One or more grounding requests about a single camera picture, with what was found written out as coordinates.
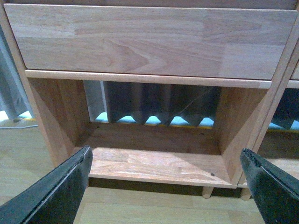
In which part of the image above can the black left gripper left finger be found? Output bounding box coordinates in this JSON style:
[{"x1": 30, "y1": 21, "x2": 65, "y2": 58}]
[{"x1": 0, "y1": 145, "x2": 93, "y2": 224}]

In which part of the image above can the grey curtain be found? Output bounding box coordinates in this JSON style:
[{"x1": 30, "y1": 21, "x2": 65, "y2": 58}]
[{"x1": 0, "y1": 25, "x2": 299, "y2": 131}]

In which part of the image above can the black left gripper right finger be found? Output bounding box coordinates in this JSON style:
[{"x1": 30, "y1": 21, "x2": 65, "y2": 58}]
[{"x1": 240, "y1": 148, "x2": 299, "y2": 224}]

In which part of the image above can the white cable on floor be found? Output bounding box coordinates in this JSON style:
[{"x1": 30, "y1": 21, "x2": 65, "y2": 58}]
[{"x1": 0, "y1": 125, "x2": 38, "y2": 130}]

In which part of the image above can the light wooden bookshelf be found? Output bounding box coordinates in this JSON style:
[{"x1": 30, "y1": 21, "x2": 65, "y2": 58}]
[{"x1": 0, "y1": 0, "x2": 299, "y2": 198}]

